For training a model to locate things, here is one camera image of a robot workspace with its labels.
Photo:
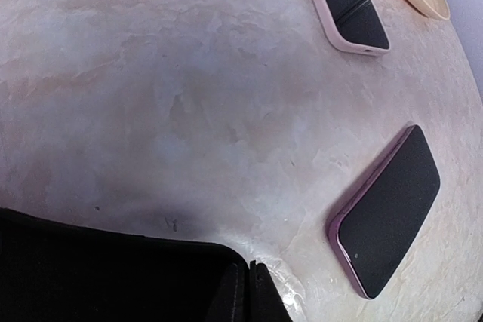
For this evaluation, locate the pink phone case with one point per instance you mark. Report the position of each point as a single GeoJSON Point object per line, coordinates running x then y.
{"type": "Point", "coordinates": [335, 38]}

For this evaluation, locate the black phone case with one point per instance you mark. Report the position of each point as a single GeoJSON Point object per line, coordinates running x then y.
{"type": "Point", "coordinates": [52, 271]}

